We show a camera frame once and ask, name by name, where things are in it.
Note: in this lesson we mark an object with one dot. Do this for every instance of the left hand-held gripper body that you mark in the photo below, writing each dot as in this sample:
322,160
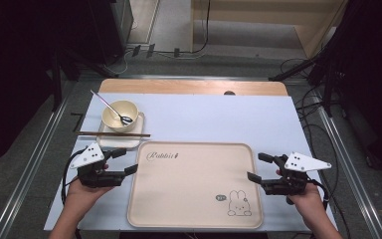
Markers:
91,172

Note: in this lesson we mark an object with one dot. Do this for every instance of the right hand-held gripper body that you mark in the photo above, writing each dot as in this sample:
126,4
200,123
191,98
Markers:
291,184

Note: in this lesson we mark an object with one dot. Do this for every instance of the small cream square plate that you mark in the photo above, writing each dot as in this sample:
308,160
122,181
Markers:
119,141

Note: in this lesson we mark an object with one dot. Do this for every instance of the cream bowl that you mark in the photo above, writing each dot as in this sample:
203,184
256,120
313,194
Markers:
112,119

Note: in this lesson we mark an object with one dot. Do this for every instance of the metal spoon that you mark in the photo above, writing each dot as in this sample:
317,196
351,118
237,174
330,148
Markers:
111,107

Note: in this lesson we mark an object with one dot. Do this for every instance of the large beige rabbit print tray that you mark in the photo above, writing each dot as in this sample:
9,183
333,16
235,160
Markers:
192,189

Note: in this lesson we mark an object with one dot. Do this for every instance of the person's right hand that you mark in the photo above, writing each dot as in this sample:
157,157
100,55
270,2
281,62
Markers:
310,200

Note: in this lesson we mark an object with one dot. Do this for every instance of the person's left hand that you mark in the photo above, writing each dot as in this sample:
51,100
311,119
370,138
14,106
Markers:
83,197

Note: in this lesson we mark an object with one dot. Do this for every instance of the pale blue table mat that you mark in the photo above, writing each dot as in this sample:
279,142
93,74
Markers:
212,119

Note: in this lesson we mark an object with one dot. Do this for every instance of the black tripod leg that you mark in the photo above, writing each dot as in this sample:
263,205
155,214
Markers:
291,70

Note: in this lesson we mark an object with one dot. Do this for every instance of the small black plug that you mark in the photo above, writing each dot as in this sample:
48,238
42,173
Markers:
177,52

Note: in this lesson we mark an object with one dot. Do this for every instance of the dark cabinet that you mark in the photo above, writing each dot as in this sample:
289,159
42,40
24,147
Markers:
109,30

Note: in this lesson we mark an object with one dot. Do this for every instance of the light wooden cabinet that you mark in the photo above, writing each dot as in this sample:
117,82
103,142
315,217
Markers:
265,13

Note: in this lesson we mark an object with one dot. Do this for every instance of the metal floor rail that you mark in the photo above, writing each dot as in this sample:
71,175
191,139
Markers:
348,166
30,169

